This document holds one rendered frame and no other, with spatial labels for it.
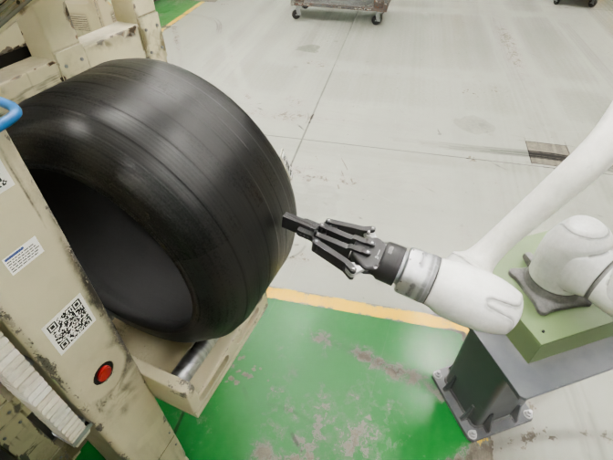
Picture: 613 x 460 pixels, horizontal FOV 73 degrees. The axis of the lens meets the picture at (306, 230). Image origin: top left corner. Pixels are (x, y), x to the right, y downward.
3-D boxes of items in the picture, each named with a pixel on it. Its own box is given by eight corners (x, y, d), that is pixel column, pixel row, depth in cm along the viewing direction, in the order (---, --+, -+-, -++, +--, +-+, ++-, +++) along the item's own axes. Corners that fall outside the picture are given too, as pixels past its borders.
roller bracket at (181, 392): (194, 415, 92) (185, 395, 85) (62, 350, 104) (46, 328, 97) (202, 402, 94) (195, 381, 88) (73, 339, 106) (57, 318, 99)
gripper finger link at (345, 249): (367, 263, 77) (365, 268, 76) (312, 241, 79) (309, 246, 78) (372, 249, 75) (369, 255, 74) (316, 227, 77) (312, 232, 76)
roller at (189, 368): (176, 381, 90) (162, 377, 92) (186, 392, 92) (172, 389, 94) (254, 269, 113) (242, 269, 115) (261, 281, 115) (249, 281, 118)
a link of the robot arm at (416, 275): (434, 283, 68) (400, 268, 69) (417, 312, 74) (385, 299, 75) (444, 246, 74) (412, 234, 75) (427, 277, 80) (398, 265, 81)
